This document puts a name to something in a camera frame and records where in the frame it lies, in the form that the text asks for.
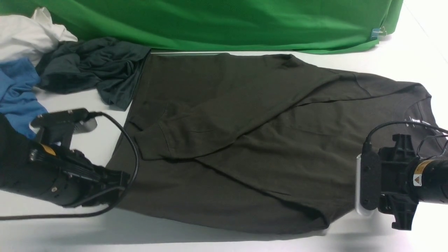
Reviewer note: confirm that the blue crumpled garment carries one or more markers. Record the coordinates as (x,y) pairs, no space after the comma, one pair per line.
(18,102)

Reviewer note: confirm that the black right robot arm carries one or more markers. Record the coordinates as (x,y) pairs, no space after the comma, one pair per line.
(430,178)

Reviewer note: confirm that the white crumpled garment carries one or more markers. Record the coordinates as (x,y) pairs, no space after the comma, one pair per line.
(31,37)

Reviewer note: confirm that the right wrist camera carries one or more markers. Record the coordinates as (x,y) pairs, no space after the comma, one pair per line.
(368,183)

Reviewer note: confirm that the blue binder clip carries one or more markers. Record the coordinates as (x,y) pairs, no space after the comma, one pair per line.
(378,33)

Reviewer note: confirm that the green backdrop cloth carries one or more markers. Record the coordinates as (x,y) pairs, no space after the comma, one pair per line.
(311,26)

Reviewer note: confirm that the dark teal crumpled garment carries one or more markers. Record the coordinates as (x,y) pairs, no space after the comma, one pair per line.
(110,66)

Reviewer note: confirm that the dark gray long-sleeved shirt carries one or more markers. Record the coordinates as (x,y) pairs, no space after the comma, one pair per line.
(259,144)

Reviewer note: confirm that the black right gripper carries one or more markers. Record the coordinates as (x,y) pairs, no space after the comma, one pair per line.
(397,196)

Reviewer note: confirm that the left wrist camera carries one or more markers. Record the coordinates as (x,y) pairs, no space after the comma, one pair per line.
(58,128)

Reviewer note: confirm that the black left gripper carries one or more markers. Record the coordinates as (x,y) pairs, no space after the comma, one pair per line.
(68,179)

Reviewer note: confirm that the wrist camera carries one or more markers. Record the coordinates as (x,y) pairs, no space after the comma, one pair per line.
(368,183)
(58,128)

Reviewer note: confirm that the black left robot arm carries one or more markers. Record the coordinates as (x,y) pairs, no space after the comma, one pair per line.
(15,168)

